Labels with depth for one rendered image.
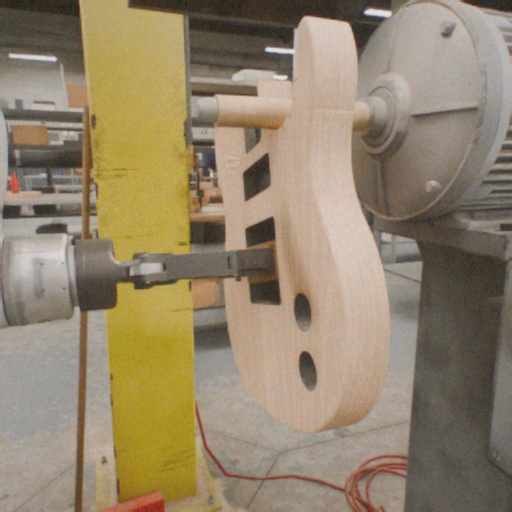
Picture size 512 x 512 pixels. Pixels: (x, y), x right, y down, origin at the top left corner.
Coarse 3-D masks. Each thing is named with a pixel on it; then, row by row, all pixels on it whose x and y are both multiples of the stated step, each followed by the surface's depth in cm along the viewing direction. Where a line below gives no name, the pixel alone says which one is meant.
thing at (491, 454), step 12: (504, 288) 37; (504, 300) 37; (504, 312) 37; (504, 324) 37; (504, 336) 37; (504, 348) 37; (504, 360) 37; (504, 372) 37; (504, 384) 37; (492, 396) 39; (504, 396) 37; (492, 408) 39; (504, 408) 38; (492, 420) 39; (504, 420) 38; (492, 432) 39; (504, 432) 38; (492, 444) 39; (504, 444) 38; (492, 456) 39; (504, 456) 38; (504, 468) 38
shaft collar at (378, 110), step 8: (368, 104) 50; (376, 104) 49; (384, 104) 49; (376, 112) 49; (384, 112) 49; (376, 120) 49; (384, 120) 50; (368, 128) 50; (376, 128) 50; (360, 136) 52; (368, 136) 51; (376, 136) 51
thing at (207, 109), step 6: (198, 102) 44; (204, 102) 43; (210, 102) 44; (216, 102) 44; (198, 108) 44; (204, 108) 43; (210, 108) 44; (216, 108) 44; (198, 114) 44; (204, 114) 44; (210, 114) 44; (216, 114) 44; (204, 120) 44; (210, 120) 44; (216, 120) 44
